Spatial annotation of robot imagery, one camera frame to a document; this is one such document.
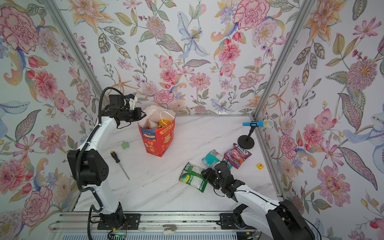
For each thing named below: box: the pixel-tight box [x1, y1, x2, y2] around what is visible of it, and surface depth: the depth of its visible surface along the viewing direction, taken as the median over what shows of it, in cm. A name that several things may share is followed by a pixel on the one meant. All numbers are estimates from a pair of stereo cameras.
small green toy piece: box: [121, 141, 130, 150], surface depth 106 cm
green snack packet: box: [179, 162, 209, 193], surface depth 88 cm
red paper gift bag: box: [138, 105, 176, 157], surface depth 90 cm
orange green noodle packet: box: [147, 118, 161, 130], surface depth 91 cm
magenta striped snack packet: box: [224, 143, 252, 169], surface depth 97 cm
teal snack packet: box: [202, 149, 233, 169], surface depth 97 cm
